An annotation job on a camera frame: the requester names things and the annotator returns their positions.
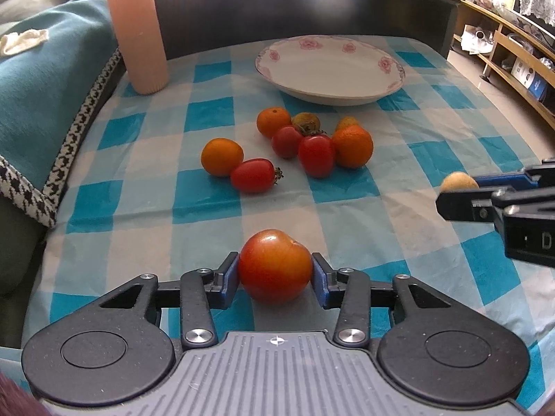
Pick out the dark coffee table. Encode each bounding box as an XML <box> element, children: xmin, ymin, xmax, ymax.
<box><xmin>155</xmin><ymin>0</ymin><xmax>461</xmax><ymax>59</ymax></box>

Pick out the pink ribbed cylinder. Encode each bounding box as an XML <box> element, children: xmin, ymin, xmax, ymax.
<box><xmin>107</xmin><ymin>0</ymin><xmax>169</xmax><ymax>95</ymax></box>

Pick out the wooden tv shelf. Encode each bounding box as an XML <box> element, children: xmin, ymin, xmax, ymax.
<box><xmin>452</xmin><ymin>0</ymin><xmax>554</xmax><ymax>127</ymax></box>

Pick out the small yellow-green fruit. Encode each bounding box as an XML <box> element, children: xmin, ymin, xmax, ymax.
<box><xmin>439</xmin><ymin>171</ymin><xmax>479</xmax><ymax>192</ymax></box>

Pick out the orange tangerine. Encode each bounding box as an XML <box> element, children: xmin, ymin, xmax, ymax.
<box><xmin>256</xmin><ymin>107</ymin><xmax>292</xmax><ymax>139</ymax></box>
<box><xmin>200</xmin><ymin>138</ymin><xmax>244</xmax><ymax>177</ymax></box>
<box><xmin>332</xmin><ymin>125</ymin><xmax>374</xmax><ymax>169</ymax></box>

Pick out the blue checkered tablecloth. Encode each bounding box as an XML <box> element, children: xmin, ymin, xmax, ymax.
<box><xmin>24</xmin><ymin>38</ymin><xmax>554</xmax><ymax>409</ymax></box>

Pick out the white floral plate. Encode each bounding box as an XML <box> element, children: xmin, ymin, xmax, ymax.
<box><xmin>255</xmin><ymin>35</ymin><xmax>405</xmax><ymax>107</ymax></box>

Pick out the yellowish small fruit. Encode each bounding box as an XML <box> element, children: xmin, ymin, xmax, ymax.
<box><xmin>335</xmin><ymin>116</ymin><xmax>359</xmax><ymax>131</ymax></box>

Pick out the red cherry tomato with stem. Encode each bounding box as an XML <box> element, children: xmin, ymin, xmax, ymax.
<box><xmin>230</xmin><ymin>158</ymin><xmax>283</xmax><ymax>193</ymax></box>

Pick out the teal houndstooth-trimmed blanket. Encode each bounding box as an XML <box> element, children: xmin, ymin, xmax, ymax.
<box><xmin>1</xmin><ymin>0</ymin><xmax>121</xmax><ymax>227</ymax></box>

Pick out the white cloth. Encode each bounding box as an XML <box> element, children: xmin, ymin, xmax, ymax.
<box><xmin>0</xmin><ymin>29</ymin><xmax>49</xmax><ymax>57</ymax></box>

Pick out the large red-orange tomato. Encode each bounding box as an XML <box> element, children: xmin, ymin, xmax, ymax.
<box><xmin>238</xmin><ymin>229</ymin><xmax>313</xmax><ymax>305</ymax></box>

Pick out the brownish green fruit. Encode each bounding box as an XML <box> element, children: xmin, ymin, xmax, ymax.
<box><xmin>292</xmin><ymin>112</ymin><xmax>323</xmax><ymax>136</ymax></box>

